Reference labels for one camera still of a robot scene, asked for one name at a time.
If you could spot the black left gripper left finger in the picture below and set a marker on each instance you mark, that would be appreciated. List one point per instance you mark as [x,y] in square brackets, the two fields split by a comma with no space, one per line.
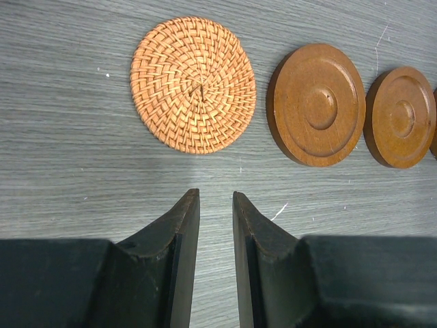
[145,280]

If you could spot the woven rattan coaster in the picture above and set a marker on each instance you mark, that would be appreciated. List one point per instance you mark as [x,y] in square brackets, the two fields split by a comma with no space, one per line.
[193,85]

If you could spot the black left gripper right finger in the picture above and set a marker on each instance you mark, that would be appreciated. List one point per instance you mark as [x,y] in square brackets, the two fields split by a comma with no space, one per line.
[328,280]

